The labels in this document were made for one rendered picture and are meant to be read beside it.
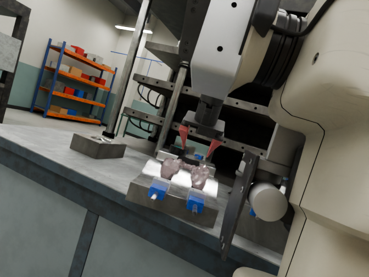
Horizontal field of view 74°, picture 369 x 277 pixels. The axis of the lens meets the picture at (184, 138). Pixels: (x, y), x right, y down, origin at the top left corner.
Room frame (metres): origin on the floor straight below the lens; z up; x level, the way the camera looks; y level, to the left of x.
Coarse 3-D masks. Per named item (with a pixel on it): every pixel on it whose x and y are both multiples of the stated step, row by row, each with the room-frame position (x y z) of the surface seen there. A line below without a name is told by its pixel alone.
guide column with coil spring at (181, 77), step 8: (184, 64) 1.62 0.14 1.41; (184, 72) 1.63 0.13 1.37; (176, 80) 1.64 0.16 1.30; (184, 80) 1.64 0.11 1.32; (176, 88) 1.62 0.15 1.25; (176, 96) 1.62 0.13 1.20; (176, 104) 1.63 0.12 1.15; (168, 112) 1.63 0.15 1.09; (168, 120) 1.62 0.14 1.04; (168, 128) 1.63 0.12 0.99; (160, 136) 1.63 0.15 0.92; (160, 144) 1.62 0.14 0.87
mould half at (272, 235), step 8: (248, 208) 0.68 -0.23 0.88; (248, 216) 0.68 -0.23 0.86; (240, 224) 0.68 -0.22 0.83; (248, 224) 0.67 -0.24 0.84; (256, 224) 0.67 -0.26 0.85; (264, 224) 0.66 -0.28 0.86; (272, 224) 0.65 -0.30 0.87; (280, 224) 0.65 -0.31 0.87; (240, 232) 0.68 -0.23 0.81; (248, 232) 0.67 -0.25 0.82; (256, 232) 0.66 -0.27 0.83; (264, 232) 0.66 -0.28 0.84; (272, 232) 0.65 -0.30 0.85; (280, 232) 0.65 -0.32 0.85; (288, 232) 0.64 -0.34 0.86; (256, 240) 0.66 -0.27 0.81; (264, 240) 0.66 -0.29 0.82; (272, 240) 0.65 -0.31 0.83; (280, 240) 0.64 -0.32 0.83; (272, 248) 0.65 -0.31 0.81; (280, 248) 0.64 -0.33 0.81
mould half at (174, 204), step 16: (160, 160) 0.90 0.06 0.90; (144, 176) 0.78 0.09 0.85; (176, 176) 0.83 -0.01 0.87; (128, 192) 0.68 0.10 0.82; (144, 192) 0.68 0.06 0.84; (176, 192) 0.71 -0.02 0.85; (208, 192) 0.80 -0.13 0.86; (160, 208) 0.68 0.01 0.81; (176, 208) 0.67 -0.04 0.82; (208, 208) 0.67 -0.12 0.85; (208, 224) 0.67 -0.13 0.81
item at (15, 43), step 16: (0, 0) 3.62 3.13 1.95; (16, 16) 3.98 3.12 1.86; (0, 32) 3.51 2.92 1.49; (16, 32) 3.94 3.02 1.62; (0, 48) 3.55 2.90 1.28; (16, 48) 3.75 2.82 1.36; (0, 64) 3.60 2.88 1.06; (16, 64) 4.02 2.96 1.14; (0, 80) 3.98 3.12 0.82; (0, 96) 3.91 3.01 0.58; (0, 112) 3.97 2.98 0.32
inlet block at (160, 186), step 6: (156, 180) 0.69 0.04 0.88; (162, 180) 0.69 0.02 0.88; (168, 180) 0.71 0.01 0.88; (150, 186) 0.65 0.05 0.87; (156, 186) 0.66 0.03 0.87; (162, 186) 0.68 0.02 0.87; (168, 186) 0.68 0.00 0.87; (150, 192) 0.65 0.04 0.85; (156, 192) 0.64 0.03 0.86; (162, 192) 0.64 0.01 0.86; (150, 198) 0.59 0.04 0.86; (156, 198) 0.65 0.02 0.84; (162, 198) 0.64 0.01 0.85
